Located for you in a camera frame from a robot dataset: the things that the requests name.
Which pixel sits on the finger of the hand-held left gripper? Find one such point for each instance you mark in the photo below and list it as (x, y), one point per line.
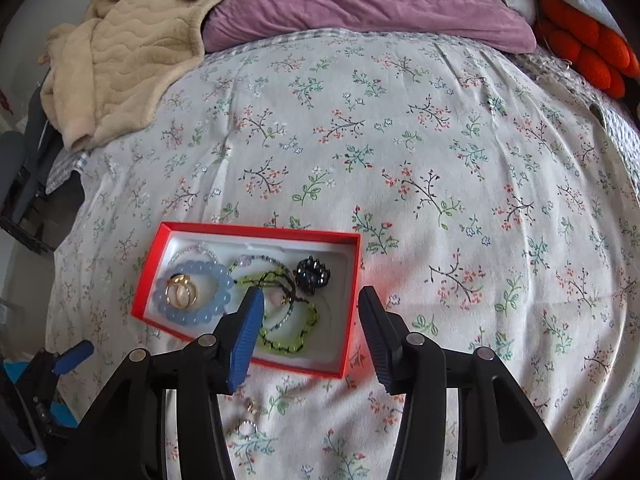
(64, 415)
(75, 355)

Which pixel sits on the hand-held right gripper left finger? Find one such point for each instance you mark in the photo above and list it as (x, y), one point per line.
(247, 330)

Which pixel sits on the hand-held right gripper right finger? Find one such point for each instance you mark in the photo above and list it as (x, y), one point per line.
(377, 340)

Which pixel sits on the red cardboard box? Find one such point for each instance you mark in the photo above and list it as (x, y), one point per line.
(345, 310)

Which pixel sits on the black hair claw clip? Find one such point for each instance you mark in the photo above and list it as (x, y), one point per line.
(312, 275)

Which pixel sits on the grey checked cloth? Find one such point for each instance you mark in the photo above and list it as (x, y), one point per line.
(67, 172)

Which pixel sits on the dark chair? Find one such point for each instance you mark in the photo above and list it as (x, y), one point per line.
(22, 175)

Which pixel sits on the beige fleece blanket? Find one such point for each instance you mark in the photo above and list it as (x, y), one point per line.
(125, 55)

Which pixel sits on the grey quilted blanket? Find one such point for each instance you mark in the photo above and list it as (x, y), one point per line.
(620, 135)

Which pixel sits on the purple pillow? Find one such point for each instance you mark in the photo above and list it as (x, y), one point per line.
(360, 5)

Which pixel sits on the orange plush toy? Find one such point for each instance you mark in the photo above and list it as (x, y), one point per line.
(585, 45)

